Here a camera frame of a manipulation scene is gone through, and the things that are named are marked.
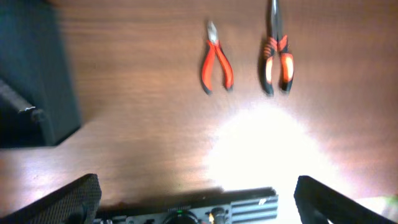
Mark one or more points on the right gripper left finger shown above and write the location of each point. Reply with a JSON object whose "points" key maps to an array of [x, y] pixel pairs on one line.
{"points": [[76, 202]]}

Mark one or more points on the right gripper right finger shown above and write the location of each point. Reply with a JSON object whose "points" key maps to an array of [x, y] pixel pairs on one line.
{"points": [[318, 204]]}

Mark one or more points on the orange black long-nose pliers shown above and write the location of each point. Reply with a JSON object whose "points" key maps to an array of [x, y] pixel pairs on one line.
{"points": [[277, 45]]}

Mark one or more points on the small red cutting pliers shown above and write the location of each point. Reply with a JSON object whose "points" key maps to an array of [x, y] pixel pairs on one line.
{"points": [[214, 50]]}

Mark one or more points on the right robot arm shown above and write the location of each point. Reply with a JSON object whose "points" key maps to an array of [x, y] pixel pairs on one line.
{"points": [[246, 206]]}

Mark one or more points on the dark green open box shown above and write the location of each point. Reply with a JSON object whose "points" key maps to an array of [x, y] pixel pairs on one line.
{"points": [[39, 107]]}

